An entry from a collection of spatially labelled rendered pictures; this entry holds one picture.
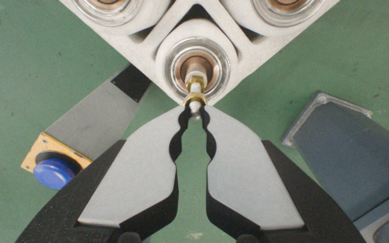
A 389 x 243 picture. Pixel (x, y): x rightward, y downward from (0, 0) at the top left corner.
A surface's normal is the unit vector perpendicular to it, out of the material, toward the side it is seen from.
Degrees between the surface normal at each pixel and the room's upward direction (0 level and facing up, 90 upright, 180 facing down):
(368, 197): 90
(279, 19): 4
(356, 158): 90
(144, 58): 0
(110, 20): 4
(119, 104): 90
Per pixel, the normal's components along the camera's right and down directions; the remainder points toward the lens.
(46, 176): -0.02, 0.54
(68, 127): 0.71, -0.58
